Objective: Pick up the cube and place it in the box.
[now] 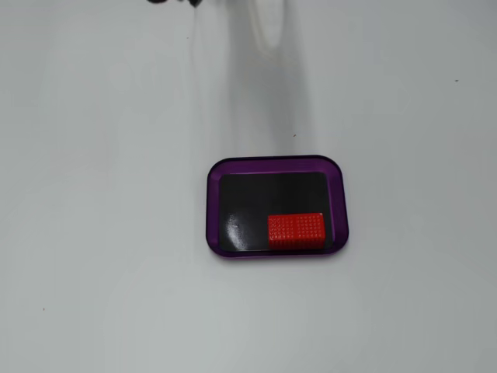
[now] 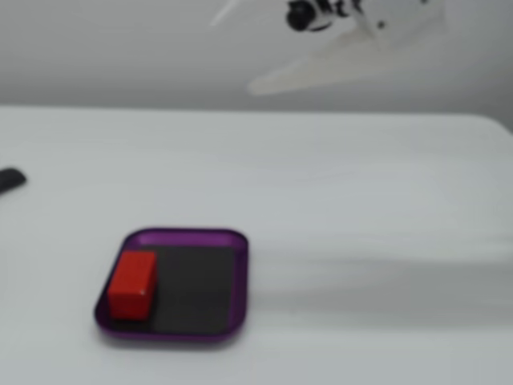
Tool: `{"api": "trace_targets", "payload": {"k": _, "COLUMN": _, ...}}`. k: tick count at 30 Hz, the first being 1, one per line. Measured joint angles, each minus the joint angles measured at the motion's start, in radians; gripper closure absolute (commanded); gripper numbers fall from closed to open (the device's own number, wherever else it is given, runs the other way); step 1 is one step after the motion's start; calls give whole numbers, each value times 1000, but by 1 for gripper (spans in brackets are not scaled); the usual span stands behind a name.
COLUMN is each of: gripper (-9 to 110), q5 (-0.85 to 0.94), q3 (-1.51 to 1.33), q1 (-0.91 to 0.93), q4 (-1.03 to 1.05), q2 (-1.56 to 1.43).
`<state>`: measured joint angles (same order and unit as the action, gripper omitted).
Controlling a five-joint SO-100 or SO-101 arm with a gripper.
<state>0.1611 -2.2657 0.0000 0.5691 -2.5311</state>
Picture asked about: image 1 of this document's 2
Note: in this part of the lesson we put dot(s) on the purple tray with black mat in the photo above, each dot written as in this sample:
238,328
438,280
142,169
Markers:
248,206

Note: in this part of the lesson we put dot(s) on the red textured cube block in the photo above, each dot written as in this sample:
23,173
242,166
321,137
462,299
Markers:
296,231

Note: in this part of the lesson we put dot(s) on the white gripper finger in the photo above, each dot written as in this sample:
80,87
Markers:
268,23

